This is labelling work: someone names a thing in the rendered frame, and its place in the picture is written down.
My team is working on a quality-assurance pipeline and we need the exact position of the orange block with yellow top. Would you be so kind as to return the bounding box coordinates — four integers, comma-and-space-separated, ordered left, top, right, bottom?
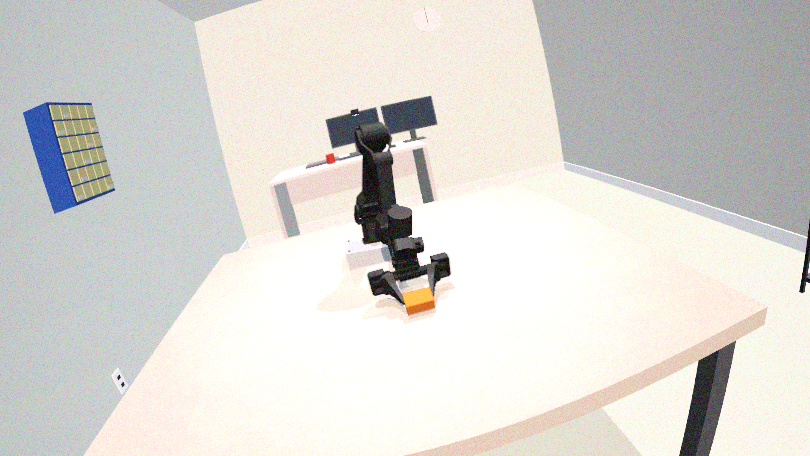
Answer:
402, 287, 435, 315

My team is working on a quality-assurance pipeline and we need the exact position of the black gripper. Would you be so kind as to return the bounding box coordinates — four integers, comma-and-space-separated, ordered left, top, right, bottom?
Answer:
367, 252, 451, 305

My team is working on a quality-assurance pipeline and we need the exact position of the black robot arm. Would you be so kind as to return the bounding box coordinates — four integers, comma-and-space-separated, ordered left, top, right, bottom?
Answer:
353, 122, 424, 268

